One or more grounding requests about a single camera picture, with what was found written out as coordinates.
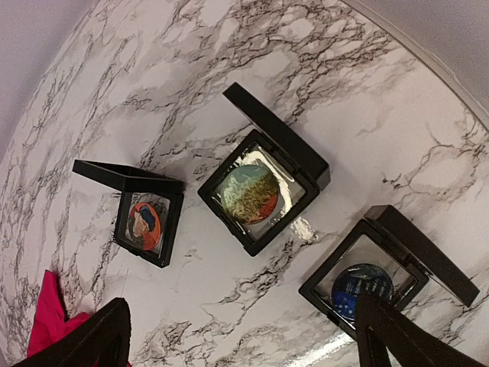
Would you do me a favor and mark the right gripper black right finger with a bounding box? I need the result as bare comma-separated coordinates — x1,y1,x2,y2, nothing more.
355,294,481,366

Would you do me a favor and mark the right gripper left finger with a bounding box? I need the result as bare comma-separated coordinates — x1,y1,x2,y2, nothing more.
17,297,131,367

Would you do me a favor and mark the brown round brooch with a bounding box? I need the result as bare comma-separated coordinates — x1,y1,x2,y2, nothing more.
126,203,162,253

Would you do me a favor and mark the red t-shirt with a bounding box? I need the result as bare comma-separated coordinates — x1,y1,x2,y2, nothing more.
27,270,91,357

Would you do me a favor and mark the black open display box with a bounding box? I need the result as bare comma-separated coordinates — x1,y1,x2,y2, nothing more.
198,83,331,256
73,160,185,268
299,205,479,338

